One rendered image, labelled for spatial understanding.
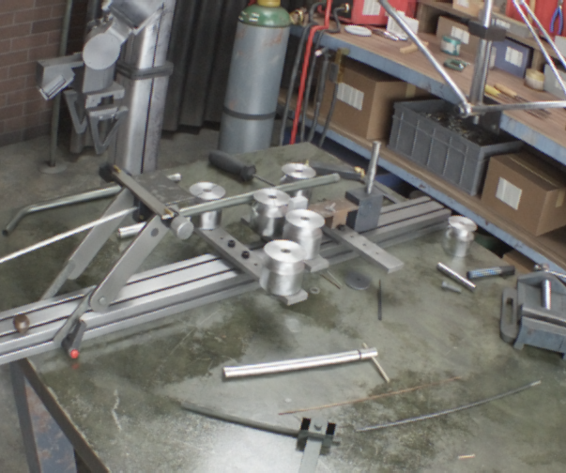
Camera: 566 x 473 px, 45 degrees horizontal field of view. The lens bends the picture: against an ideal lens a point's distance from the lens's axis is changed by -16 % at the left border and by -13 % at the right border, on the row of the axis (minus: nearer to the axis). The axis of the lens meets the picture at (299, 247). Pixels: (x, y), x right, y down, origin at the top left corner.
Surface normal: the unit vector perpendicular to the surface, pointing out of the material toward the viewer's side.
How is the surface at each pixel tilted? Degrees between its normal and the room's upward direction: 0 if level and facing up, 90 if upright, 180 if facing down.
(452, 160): 90
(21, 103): 90
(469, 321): 0
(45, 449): 90
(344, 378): 0
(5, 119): 90
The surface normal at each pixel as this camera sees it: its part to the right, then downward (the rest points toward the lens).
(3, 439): 0.15, -0.87
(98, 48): 0.26, 0.50
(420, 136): -0.75, 0.22
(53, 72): 0.60, 0.47
